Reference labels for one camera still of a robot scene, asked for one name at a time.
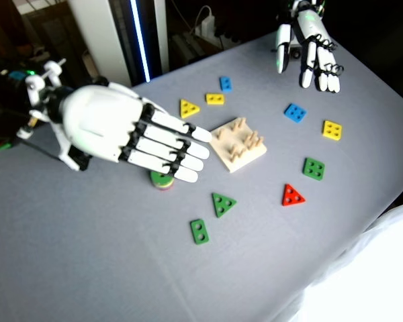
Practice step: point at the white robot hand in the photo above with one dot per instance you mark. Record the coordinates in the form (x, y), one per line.
(97, 117)
(312, 30)

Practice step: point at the green round block stack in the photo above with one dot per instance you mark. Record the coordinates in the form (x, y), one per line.
(162, 184)

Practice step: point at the blue four-hole square block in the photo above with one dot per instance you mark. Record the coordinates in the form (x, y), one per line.
(295, 112)

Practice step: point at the yellow three-hole triangle block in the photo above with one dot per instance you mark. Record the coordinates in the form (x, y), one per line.
(184, 114)

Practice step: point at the yellow four-hole square block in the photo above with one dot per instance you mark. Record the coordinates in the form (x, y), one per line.
(332, 130)

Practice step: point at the blue two-hole rectangle block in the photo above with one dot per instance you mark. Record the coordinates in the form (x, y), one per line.
(225, 88)

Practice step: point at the yellow two-hole rectangle block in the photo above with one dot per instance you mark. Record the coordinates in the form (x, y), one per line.
(215, 101)

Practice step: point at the green four-hole square block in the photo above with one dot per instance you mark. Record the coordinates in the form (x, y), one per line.
(313, 168)

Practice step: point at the wooden peg board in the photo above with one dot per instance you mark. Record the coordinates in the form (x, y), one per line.
(243, 157)

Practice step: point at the green three-hole triangle block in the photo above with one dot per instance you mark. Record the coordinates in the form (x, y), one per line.
(222, 202)

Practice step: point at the green two-hole rectangle block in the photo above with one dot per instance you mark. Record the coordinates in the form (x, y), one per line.
(199, 231)

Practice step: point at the red three-hole triangle block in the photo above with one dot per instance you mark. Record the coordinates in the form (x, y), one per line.
(292, 196)

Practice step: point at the white cabinet with blue light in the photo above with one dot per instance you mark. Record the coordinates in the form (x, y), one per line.
(100, 33)

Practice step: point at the grey table cloth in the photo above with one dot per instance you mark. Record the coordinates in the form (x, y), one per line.
(121, 251)

